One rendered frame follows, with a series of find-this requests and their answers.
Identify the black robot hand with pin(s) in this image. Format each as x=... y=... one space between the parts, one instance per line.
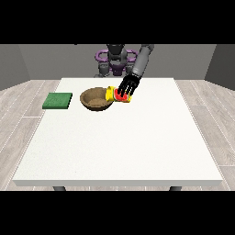
x=130 y=83

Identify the yellow cup with melon print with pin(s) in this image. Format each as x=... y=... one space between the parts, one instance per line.
x=110 y=94

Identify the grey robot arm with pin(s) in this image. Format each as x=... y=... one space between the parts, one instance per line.
x=141 y=62

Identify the brown wooden bowl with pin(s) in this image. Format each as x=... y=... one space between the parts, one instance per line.
x=96 y=98

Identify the green square pad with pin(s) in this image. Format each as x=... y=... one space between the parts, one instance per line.
x=57 y=100

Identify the grey robot trunk purple rings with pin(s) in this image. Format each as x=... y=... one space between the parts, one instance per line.
x=115 y=62

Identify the dark table leg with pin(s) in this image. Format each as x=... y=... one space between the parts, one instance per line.
x=175 y=188
x=59 y=188

